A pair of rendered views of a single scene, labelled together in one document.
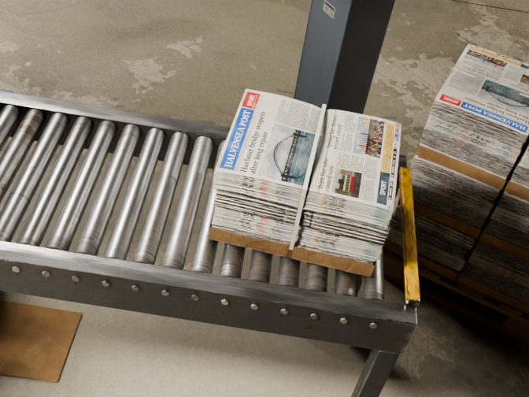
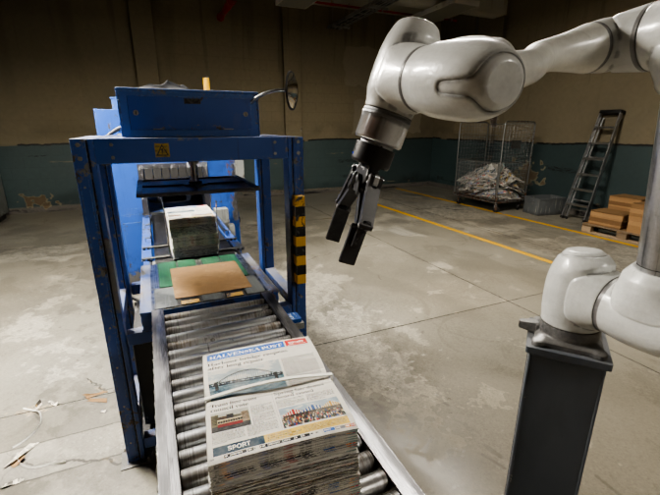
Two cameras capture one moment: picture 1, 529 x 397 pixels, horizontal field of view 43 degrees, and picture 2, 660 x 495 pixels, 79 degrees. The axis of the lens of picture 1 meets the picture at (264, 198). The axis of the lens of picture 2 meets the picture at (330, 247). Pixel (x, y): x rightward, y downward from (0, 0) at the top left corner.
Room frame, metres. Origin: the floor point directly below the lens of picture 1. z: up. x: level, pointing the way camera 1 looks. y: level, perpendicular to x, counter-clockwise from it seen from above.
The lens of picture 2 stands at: (0.93, -0.85, 1.59)
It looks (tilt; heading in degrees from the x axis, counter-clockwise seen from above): 17 degrees down; 67
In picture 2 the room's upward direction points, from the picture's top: straight up
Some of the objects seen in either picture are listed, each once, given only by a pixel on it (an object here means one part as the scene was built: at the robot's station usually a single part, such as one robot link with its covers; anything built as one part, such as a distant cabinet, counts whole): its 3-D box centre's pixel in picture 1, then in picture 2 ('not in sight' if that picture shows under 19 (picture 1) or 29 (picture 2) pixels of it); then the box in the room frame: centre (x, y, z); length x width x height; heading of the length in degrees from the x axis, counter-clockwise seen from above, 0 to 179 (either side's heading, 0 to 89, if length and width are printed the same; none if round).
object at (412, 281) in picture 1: (408, 230); not in sight; (1.11, -0.36, 0.81); 0.43 x 0.03 x 0.02; 1
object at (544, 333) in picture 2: not in sight; (561, 328); (1.96, -0.16, 1.03); 0.22 x 0.18 x 0.06; 129
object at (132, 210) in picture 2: not in sight; (175, 178); (1.11, 4.04, 1.04); 1.51 x 1.30 x 2.07; 91
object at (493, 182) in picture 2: not in sight; (491, 165); (7.21, 5.43, 0.85); 1.21 x 0.83 x 1.71; 91
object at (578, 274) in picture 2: not in sight; (580, 287); (1.97, -0.18, 1.17); 0.18 x 0.16 x 0.22; 90
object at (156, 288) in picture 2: not in sight; (204, 284); (1.10, 1.33, 0.75); 0.70 x 0.65 x 0.10; 91
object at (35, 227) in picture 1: (57, 180); (233, 353); (1.11, 0.51, 0.78); 0.47 x 0.05 x 0.05; 1
